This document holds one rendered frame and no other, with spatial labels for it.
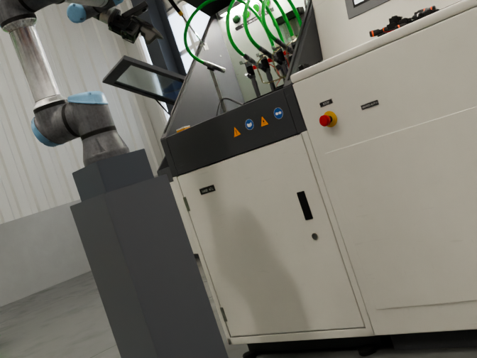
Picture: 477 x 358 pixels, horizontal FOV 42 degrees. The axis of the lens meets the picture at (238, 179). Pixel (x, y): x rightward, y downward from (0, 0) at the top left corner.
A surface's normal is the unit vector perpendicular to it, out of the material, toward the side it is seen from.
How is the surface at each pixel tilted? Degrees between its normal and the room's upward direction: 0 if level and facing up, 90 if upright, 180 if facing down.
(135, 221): 90
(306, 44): 90
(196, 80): 90
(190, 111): 90
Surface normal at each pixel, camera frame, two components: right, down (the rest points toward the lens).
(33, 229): 0.62, -0.19
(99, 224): -0.72, 0.26
